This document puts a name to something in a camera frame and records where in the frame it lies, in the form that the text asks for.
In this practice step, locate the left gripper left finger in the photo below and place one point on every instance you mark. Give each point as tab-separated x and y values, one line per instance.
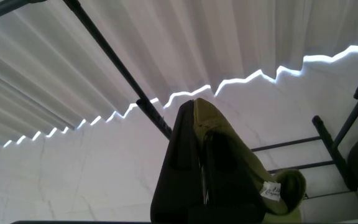
179	180

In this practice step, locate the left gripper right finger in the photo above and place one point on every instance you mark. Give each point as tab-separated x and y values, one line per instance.
232	193

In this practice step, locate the white curtain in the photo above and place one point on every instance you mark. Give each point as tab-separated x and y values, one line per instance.
197	37

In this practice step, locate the black clothes rack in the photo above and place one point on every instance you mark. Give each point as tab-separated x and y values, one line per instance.
146	109

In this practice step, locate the green printed garment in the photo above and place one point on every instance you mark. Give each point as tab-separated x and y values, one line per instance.
219	124

